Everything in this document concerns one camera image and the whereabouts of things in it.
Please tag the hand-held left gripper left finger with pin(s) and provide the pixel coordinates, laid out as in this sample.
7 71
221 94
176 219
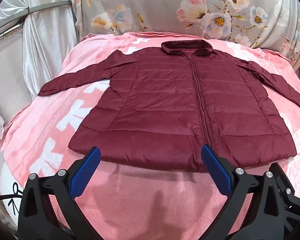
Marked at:
86 172

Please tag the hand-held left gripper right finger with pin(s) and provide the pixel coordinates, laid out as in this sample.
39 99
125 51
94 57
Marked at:
216 170

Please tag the grey curtain tieback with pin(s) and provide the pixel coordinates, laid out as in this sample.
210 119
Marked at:
50 7

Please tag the white satin curtain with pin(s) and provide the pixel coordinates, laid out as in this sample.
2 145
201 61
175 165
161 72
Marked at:
47 42

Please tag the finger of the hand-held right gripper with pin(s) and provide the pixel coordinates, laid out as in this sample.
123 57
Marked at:
287 181

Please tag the grey floral cloth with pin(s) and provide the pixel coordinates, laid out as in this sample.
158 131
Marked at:
165 12

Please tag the white cartoon print cloth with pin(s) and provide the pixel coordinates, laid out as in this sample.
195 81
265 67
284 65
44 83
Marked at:
7 192

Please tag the maroon puffer jacket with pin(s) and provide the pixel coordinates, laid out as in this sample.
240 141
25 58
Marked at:
152 110

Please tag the pink printed blanket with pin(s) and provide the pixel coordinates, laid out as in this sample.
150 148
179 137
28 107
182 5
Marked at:
140 205

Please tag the grey corrugated pipe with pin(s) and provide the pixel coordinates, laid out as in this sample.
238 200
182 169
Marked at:
5 30

